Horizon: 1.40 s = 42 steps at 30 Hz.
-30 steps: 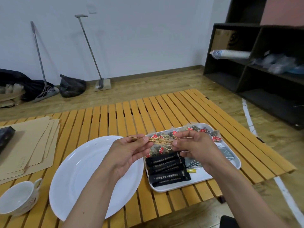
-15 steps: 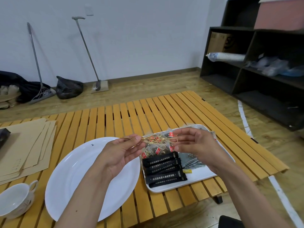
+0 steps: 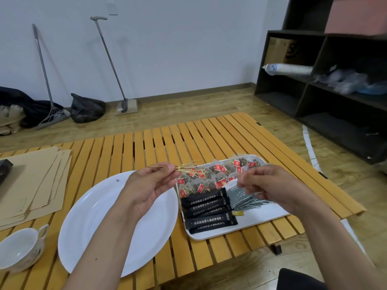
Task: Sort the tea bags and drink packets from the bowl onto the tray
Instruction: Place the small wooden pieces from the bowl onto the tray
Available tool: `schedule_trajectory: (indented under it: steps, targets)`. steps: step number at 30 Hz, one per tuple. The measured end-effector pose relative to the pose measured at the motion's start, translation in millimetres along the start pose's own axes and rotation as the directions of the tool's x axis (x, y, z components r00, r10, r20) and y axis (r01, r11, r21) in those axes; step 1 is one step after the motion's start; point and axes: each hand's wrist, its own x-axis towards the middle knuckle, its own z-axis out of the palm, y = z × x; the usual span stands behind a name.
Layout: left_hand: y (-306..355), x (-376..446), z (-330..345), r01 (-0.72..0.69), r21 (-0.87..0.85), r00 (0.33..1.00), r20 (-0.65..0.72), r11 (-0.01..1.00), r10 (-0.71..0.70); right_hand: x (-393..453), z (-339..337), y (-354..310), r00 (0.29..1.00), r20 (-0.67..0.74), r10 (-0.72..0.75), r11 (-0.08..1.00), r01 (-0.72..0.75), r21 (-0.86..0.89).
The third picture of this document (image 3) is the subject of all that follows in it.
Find person's left hand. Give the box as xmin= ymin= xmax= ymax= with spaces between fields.
xmin=119 ymin=162 xmax=182 ymax=222

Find person's right hand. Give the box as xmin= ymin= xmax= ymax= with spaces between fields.
xmin=237 ymin=164 xmax=326 ymax=217

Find white plastic tray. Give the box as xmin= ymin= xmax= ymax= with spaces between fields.
xmin=175 ymin=153 xmax=291 ymax=241

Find grey white square sachets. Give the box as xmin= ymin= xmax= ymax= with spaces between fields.
xmin=227 ymin=179 xmax=273 ymax=212

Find bunch of tan rubber bands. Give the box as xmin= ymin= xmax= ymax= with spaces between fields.
xmin=147 ymin=161 xmax=201 ymax=179

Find row of tea bags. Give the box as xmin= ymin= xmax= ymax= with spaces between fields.
xmin=177 ymin=157 xmax=267 ymax=199

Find black stick sachets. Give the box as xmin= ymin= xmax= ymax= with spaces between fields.
xmin=181 ymin=187 xmax=239 ymax=235

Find person's left forearm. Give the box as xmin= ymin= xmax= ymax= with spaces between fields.
xmin=62 ymin=202 xmax=140 ymax=290

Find person's right forearm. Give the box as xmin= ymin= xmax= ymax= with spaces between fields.
xmin=299 ymin=199 xmax=387 ymax=290

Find person's black trousers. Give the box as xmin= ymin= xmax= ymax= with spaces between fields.
xmin=277 ymin=268 xmax=329 ymax=290

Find white floor tape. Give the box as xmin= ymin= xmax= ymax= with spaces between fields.
xmin=302 ymin=125 xmax=374 ymax=264

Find white round bowl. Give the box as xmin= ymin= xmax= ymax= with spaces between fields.
xmin=57 ymin=170 xmax=179 ymax=278

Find black shelf unit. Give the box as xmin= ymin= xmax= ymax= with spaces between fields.
xmin=254 ymin=0 xmax=387 ymax=165

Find small black garbage bag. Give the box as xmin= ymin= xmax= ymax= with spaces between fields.
xmin=70 ymin=93 xmax=107 ymax=124

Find stack of brown envelopes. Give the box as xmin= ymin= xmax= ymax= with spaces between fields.
xmin=0 ymin=147 xmax=72 ymax=232

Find sleeve of white paper cups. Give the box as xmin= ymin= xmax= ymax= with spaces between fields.
xmin=262 ymin=63 xmax=314 ymax=77

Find large black bag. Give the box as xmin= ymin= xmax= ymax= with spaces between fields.
xmin=0 ymin=86 xmax=65 ymax=129

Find brown cardboard box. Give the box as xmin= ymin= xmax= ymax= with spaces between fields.
xmin=264 ymin=37 xmax=299 ymax=66

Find white teacup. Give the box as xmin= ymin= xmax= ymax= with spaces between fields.
xmin=0 ymin=224 xmax=50 ymax=274

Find black cardboard box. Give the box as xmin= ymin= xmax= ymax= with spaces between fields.
xmin=0 ymin=159 xmax=14 ymax=186

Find pink storage bin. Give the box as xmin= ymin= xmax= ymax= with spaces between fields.
xmin=324 ymin=0 xmax=387 ymax=36

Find long-handled beige dustpan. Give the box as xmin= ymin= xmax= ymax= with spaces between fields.
xmin=90 ymin=16 xmax=139 ymax=116

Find grey long-handled broom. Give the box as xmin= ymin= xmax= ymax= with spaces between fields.
xmin=31 ymin=23 xmax=71 ymax=131

